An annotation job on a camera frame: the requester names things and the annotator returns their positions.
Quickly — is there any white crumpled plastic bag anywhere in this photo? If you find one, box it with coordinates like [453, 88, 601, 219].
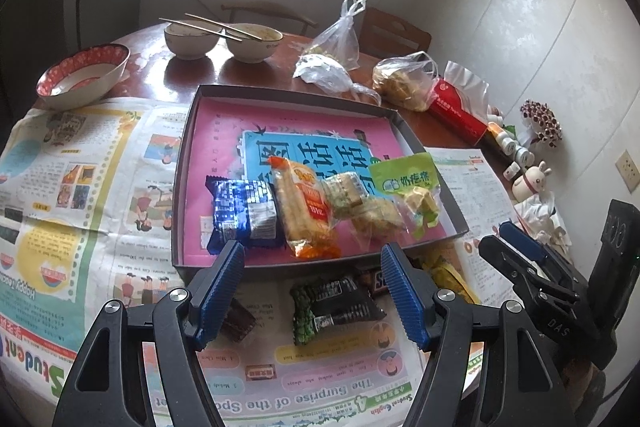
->
[292, 54, 382, 104]

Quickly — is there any black snack packet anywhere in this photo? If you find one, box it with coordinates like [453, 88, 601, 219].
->
[305, 274, 389, 326]

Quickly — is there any plastic bag of yellow pastries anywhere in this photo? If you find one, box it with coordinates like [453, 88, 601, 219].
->
[372, 52, 441, 112]

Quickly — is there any red floral bowl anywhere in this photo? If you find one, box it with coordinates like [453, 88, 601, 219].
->
[36, 43, 132, 110]

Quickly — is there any white ceramic bowl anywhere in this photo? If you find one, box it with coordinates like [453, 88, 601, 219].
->
[227, 24, 284, 64]
[164, 21, 221, 60]

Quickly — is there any brown chocolate bar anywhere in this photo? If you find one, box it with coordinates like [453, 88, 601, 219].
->
[366, 268, 397, 296]

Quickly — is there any large colourful newspaper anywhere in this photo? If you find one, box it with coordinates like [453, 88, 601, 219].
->
[0, 97, 483, 427]

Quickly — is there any crumpled white tissue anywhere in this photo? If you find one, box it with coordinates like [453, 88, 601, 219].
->
[515, 192, 572, 254]

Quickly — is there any orange snack packet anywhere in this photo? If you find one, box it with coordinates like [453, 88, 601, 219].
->
[267, 157, 342, 261]

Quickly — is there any clear plastic bag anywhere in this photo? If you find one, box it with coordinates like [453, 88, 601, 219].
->
[302, 0, 367, 70]

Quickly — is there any beaded flower ornament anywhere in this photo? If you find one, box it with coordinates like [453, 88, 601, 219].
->
[520, 99, 564, 150]

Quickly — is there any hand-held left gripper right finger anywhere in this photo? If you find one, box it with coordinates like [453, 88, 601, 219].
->
[380, 243, 588, 427]

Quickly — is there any wooden chair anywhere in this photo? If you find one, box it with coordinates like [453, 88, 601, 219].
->
[359, 7, 432, 58]

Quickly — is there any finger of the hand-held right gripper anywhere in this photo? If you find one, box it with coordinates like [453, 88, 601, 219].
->
[477, 234, 603, 360]
[499, 221, 591, 288]

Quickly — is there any green white candy packet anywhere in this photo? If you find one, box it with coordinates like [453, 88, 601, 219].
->
[369, 152, 444, 241]

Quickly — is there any wall outlet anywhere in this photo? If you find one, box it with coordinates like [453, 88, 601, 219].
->
[614, 150, 640, 194]

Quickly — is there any red tissue box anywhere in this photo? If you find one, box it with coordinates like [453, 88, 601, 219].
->
[430, 61, 492, 147]

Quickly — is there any blue snack packet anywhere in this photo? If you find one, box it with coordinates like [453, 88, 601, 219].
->
[206, 176, 284, 256]

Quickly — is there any clear cracker packet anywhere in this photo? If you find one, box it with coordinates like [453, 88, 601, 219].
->
[320, 172, 407, 240]

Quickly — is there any yellow snack packet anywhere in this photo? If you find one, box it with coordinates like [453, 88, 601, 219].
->
[422, 254, 482, 306]

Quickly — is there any small newspaper sheet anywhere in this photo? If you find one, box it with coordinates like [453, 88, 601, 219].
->
[425, 147, 522, 308]

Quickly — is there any dark brown snack cake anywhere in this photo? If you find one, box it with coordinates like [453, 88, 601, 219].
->
[219, 297, 257, 342]

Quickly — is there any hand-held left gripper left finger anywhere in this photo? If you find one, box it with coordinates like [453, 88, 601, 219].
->
[52, 239, 246, 427]

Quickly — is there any rabbit figurine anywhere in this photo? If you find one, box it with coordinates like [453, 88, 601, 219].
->
[512, 161, 554, 200]

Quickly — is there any grey box with pink liner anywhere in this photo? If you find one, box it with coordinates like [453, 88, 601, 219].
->
[171, 84, 471, 269]

